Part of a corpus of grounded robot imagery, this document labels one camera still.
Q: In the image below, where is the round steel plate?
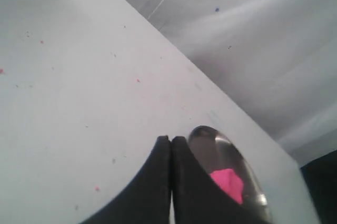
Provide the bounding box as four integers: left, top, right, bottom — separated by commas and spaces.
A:
187, 126, 273, 223

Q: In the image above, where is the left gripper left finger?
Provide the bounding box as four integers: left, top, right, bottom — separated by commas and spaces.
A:
85, 136, 171, 224

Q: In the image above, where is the pink play dough lump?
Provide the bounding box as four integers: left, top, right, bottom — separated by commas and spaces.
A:
210, 168, 244, 205

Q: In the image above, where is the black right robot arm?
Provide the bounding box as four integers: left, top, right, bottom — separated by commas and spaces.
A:
301, 151, 337, 224

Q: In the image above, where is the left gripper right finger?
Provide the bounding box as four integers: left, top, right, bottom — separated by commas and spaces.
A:
171, 136, 266, 224

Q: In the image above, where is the white plastic backdrop sheet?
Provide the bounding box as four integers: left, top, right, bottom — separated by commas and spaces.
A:
126, 0, 336, 165

